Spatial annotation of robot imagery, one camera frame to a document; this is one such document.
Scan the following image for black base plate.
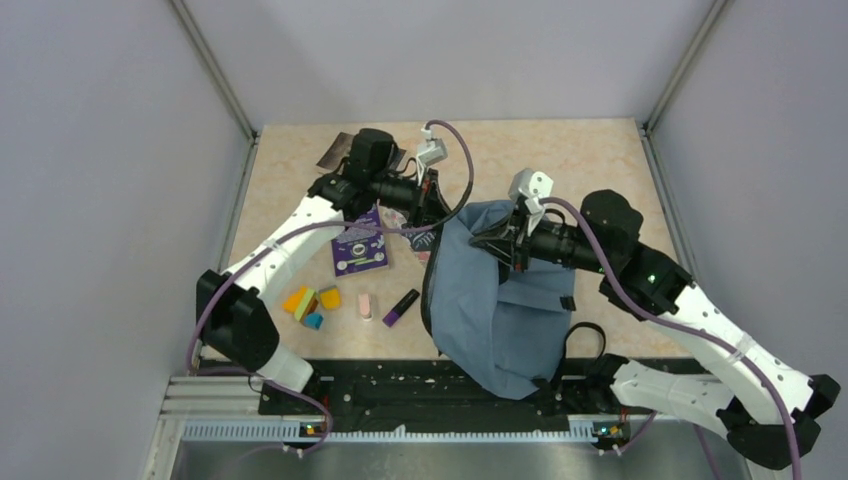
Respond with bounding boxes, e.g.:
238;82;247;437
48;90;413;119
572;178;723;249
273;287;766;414
195;356;723;435

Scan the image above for blue small block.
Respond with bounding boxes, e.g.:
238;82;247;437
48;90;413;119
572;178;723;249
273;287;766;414
301;312;324;330

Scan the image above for dark sunset cover book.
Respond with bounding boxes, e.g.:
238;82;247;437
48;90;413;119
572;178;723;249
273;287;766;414
315;132;407;172

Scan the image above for orange yellow sticky notes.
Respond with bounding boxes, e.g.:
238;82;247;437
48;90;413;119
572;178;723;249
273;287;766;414
282;286;319;322

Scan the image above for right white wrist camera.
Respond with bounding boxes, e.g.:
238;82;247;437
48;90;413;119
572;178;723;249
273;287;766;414
508;168;554;235

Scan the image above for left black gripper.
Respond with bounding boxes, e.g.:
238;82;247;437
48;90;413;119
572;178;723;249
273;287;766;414
369;165;460;233

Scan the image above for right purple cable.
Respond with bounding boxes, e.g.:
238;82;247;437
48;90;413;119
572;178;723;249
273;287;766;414
539;196;804;480

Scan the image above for purple highlighter pen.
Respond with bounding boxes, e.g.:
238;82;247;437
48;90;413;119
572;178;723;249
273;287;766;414
382;289;420;328

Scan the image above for aluminium frame rail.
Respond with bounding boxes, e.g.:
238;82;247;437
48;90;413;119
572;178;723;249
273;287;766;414
142;374;783;480

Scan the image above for yellow sharpener block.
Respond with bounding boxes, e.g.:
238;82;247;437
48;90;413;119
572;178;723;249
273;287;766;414
318;285;342;310

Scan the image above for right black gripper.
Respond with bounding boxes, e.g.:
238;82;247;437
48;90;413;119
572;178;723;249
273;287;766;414
469;203;614;276

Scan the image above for purple cover book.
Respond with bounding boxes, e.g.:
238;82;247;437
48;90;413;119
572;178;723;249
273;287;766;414
330;227;389;278

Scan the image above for pink eraser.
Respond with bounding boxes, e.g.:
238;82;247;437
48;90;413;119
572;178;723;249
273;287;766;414
357;293;373;321

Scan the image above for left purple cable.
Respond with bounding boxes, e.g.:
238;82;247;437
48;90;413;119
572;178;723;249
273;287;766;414
185;119;476;458

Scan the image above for purple cable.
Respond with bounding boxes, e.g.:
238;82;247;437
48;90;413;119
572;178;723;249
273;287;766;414
185;119;476;458
539;196;804;480

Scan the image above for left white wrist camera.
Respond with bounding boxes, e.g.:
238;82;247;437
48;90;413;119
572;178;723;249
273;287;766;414
415;127;448;183

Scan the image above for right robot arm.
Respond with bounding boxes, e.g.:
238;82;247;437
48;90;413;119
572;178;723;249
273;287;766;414
471;190;840;478

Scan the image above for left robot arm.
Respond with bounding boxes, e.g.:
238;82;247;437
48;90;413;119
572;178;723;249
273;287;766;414
193;127;449;414

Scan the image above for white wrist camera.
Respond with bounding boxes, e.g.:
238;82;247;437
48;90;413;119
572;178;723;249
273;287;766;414
508;168;554;235
415;127;448;183

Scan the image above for blue student backpack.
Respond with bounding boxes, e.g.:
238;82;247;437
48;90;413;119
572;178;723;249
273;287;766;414
421;200;576;400

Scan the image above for floral Little Women book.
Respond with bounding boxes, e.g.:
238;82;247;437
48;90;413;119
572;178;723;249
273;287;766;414
380;207;437;266

